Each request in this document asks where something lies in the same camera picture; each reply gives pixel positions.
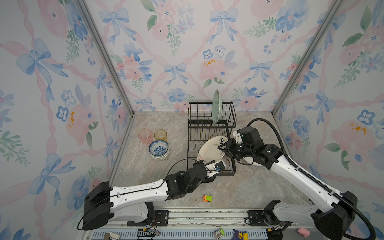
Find black corrugated cable hose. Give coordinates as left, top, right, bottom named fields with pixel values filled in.
left=245, top=117, right=376, bottom=240

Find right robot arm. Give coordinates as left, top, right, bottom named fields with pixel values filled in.
left=218, top=127, right=358, bottom=240

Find cream plate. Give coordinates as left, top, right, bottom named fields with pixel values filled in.
left=197, top=136, right=228, bottom=163

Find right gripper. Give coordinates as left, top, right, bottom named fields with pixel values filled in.
left=216, top=139, right=254, bottom=162

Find black wire dish rack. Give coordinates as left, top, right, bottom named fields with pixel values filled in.
left=188, top=102, right=237, bottom=177

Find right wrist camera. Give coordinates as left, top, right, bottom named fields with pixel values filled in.
left=233, top=131, right=243, bottom=144

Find green plate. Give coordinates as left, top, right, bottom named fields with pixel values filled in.
left=212, top=90, right=223, bottom=125

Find purple yellow toy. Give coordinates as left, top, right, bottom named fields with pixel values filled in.
left=232, top=229, right=249, bottom=240

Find blue floral bowl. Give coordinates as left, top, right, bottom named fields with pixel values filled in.
left=149, top=140, right=169, bottom=158

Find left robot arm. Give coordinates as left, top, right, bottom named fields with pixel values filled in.
left=78, top=161, right=225, bottom=231

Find yellow transparent cup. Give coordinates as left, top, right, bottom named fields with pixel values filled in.
left=154, top=129, right=168, bottom=142

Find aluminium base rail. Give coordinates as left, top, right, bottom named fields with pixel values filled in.
left=78, top=206, right=340, bottom=240

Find pink toy pig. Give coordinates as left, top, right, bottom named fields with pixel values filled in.
left=298, top=228, right=311, bottom=238

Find small colourful toy cube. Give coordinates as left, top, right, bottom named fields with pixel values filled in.
left=203, top=195, right=213, bottom=202

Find green white small box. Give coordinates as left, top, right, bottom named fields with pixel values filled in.
left=214, top=228, right=225, bottom=240

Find beige small object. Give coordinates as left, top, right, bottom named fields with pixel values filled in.
left=104, top=232, right=121, bottom=240

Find pink transparent cup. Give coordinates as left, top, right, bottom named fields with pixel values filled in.
left=138, top=129, right=153, bottom=145

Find cream ceramic bowl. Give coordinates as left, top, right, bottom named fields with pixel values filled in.
left=152, top=155, right=168, bottom=161

